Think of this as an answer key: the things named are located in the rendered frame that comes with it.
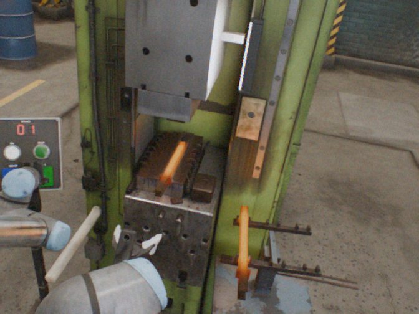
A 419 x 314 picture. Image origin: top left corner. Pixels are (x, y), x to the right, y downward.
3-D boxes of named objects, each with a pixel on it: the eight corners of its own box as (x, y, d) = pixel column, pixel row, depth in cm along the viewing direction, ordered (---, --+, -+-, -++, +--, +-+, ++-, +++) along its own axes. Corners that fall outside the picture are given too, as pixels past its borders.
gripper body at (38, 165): (45, 159, 126) (40, 161, 115) (47, 185, 127) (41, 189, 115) (20, 161, 124) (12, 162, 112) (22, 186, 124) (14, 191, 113)
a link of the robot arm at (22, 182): (-6, 197, 98) (5, 166, 98) (5, 191, 108) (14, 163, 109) (26, 205, 100) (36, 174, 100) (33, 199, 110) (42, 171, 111)
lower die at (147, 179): (181, 198, 156) (183, 182, 152) (136, 189, 158) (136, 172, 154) (201, 149, 192) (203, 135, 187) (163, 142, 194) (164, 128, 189)
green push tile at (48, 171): (53, 186, 143) (52, 166, 143) (32, 187, 141) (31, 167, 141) (53, 185, 145) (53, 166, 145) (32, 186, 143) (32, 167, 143)
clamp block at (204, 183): (210, 204, 155) (212, 192, 152) (190, 200, 156) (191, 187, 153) (214, 187, 165) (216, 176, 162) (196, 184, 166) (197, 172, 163)
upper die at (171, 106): (189, 123, 138) (191, 98, 133) (137, 113, 140) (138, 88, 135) (209, 84, 173) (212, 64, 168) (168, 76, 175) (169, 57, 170)
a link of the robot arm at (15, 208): (13, 247, 98) (27, 206, 99) (-20, 232, 101) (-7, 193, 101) (33, 243, 106) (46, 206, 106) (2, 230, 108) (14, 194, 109)
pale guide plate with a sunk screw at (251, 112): (257, 141, 150) (265, 101, 141) (235, 136, 151) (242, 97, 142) (257, 138, 152) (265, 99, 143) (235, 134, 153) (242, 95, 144)
